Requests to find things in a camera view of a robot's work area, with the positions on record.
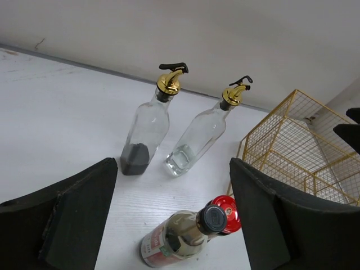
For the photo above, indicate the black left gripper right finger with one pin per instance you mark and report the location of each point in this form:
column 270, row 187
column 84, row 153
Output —
column 286, row 228

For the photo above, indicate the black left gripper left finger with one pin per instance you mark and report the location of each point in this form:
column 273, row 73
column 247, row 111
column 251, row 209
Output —
column 60, row 226

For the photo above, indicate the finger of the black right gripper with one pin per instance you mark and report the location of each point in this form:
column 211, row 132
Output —
column 350, row 133
column 354, row 114

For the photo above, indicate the red lid sauce jar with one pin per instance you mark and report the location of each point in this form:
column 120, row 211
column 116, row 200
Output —
column 228, row 204

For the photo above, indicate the black cap vinegar bottle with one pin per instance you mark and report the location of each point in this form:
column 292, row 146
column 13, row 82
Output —
column 182, row 236

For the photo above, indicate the clear oil bottle gold spout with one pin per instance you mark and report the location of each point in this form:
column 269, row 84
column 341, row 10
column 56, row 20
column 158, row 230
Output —
column 205, row 129

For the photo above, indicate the oil bottle with dark liquid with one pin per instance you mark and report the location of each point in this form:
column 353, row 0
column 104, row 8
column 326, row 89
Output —
column 151, row 122

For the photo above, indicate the gold wire basket rack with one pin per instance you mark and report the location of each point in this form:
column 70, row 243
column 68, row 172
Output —
column 296, row 144

